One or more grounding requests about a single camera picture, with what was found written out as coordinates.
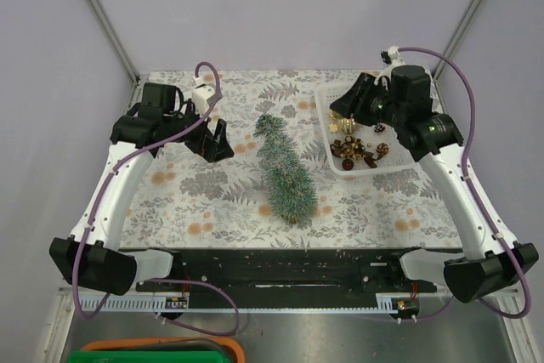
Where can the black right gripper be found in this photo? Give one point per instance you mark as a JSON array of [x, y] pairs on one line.
[[351, 107]]

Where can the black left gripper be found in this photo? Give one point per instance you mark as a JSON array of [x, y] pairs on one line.
[[212, 148]]

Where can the small green christmas tree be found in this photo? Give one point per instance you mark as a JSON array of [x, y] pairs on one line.
[[290, 188]]

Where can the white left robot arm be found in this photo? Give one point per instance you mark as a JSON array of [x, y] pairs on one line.
[[90, 257]]

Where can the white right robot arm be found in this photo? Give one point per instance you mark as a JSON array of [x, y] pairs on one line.
[[492, 256]]

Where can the large gold striped bauble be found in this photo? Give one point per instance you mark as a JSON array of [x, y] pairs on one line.
[[347, 126]]

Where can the white plastic basket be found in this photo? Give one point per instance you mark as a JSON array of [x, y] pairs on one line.
[[396, 160]]

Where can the brown ribbon ornaments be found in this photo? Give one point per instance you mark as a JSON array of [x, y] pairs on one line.
[[351, 150]]

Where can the frosted pine cone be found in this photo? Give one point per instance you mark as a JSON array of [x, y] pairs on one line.
[[382, 149]]

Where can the orange plastic bin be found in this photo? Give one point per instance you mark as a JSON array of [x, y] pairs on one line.
[[227, 344]]

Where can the green plastic bin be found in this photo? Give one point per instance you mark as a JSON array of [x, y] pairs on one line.
[[148, 357]]

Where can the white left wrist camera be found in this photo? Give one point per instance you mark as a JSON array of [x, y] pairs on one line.
[[205, 96]]

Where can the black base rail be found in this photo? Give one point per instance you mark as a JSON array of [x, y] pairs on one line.
[[287, 278]]

